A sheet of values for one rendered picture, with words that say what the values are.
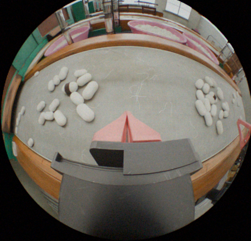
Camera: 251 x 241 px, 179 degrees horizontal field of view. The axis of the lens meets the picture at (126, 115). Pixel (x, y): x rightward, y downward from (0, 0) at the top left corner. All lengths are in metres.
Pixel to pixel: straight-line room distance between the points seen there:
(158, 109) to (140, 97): 0.04
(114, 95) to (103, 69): 0.07
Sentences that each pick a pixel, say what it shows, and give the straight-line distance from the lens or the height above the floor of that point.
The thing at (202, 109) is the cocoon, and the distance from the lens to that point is 0.20.
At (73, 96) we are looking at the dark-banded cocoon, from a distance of 0.17.
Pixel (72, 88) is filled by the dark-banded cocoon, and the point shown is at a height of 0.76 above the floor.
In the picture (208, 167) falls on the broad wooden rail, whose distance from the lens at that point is 0.24.
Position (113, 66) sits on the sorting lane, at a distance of 0.20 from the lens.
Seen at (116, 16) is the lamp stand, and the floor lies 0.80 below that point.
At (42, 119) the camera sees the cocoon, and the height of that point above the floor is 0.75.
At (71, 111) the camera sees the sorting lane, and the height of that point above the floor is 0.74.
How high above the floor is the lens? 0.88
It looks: 76 degrees down
